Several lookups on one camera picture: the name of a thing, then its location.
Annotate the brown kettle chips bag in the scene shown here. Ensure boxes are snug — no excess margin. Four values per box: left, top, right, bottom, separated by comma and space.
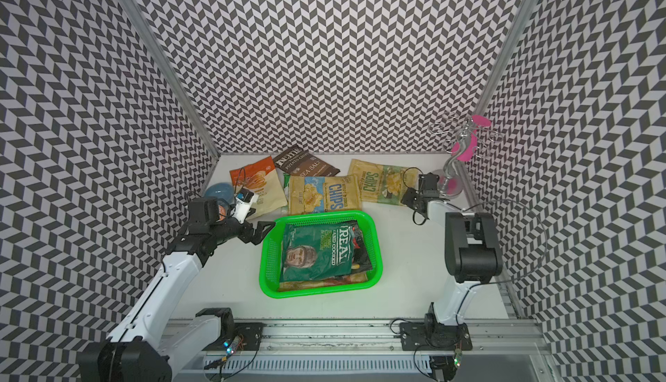
273, 145, 340, 177

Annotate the silver pink mug tree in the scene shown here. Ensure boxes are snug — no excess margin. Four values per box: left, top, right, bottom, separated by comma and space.
430, 115, 492, 199

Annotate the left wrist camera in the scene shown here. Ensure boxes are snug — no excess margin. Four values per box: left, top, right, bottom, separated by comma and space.
232, 188, 258, 223

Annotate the golden chips bag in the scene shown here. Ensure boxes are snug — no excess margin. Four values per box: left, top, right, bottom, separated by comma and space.
279, 272, 368, 292

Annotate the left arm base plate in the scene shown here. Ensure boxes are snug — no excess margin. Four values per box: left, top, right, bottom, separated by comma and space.
215, 321, 265, 352

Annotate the aluminium front rail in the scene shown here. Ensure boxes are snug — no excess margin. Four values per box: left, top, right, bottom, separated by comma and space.
111, 319, 553, 362

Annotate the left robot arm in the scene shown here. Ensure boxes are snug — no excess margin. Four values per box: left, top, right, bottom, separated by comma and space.
76, 189, 276, 381

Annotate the yellow blue chips bag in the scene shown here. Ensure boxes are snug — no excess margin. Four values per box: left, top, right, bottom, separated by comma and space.
288, 176, 362, 215

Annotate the orange white chips bag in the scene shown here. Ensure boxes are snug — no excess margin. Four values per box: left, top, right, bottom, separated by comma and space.
230, 156, 288, 219

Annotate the green Real chips bag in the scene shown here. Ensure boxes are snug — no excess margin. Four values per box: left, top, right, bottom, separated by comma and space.
280, 222, 358, 282

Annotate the yellow green chips bag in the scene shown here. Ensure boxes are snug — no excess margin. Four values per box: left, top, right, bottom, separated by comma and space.
348, 159, 420, 205

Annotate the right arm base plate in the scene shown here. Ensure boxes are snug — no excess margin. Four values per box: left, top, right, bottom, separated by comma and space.
397, 321, 473, 352

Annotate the black Krax chips bag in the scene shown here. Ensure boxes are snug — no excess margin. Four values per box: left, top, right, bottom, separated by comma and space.
350, 222, 373, 274

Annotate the green plastic basket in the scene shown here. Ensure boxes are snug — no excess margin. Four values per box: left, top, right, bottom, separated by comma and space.
259, 210, 383, 299

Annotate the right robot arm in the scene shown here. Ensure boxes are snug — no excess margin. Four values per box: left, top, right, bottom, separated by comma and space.
402, 173, 503, 336

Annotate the blue bowl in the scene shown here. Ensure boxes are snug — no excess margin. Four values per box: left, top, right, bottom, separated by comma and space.
203, 182, 235, 203

